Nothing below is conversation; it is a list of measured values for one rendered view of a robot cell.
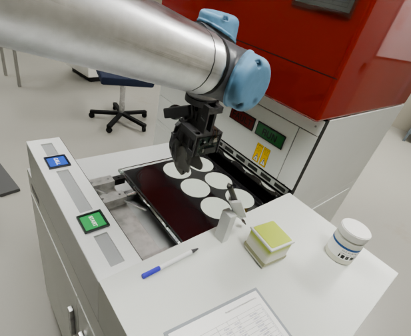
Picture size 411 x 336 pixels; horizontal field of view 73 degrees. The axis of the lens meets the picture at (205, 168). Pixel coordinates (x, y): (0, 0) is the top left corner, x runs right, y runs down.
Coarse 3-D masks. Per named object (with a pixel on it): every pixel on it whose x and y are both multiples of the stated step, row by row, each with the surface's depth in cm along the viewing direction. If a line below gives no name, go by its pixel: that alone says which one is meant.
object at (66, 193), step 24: (48, 144) 85; (48, 168) 76; (72, 168) 78; (48, 192) 73; (72, 192) 71; (96, 192) 72; (72, 216) 64; (72, 240) 62; (96, 240) 60; (120, 240) 61; (72, 264) 68; (96, 264) 55; (120, 264) 56; (96, 288) 54; (96, 312) 59
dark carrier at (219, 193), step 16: (128, 176) 90; (144, 176) 92; (160, 176) 94; (192, 176) 98; (144, 192) 85; (160, 192) 87; (176, 192) 88; (224, 192) 94; (160, 208) 81; (176, 208) 82; (192, 208) 84; (176, 224) 77; (192, 224) 78; (208, 224) 80
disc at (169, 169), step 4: (168, 164) 101; (172, 164) 101; (164, 168) 98; (168, 168) 99; (172, 168) 99; (168, 172) 96; (172, 172) 97; (176, 172) 98; (172, 176) 95; (176, 176) 96; (180, 176) 96; (184, 176) 97; (188, 176) 97
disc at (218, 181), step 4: (208, 176) 100; (212, 176) 100; (216, 176) 101; (220, 176) 101; (224, 176) 102; (208, 180) 98; (212, 180) 98; (216, 180) 99; (220, 180) 99; (224, 180) 100; (228, 180) 100; (208, 184) 96; (212, 184) 96; (216, 184) 97; (220, 184) 97; (224, 184) 98; (216, 188) 95; (220, 188) 95; (224, 188) 96
